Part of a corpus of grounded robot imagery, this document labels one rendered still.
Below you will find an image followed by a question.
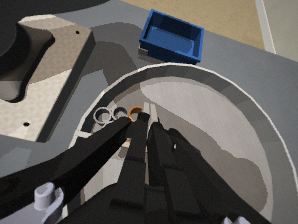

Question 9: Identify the blue open tray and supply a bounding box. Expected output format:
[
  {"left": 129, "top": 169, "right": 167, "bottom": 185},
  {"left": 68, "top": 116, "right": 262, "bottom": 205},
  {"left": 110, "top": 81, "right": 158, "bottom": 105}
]
[{"left": 138, "top": 9, "right": 204, "bottom": 65}]

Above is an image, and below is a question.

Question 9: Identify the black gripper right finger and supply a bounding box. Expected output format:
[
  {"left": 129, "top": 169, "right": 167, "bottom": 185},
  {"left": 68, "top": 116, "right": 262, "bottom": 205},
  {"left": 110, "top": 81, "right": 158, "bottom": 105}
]
[{"left": 146, "top": 104, "right": 272, "bottom": 224}]

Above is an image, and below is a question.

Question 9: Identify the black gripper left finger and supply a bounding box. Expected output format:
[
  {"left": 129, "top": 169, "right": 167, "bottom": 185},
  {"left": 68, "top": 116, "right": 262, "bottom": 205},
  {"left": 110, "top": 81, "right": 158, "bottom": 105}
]
[{"left": 0, "top": 102, "right": 150, "bottom": 224}]

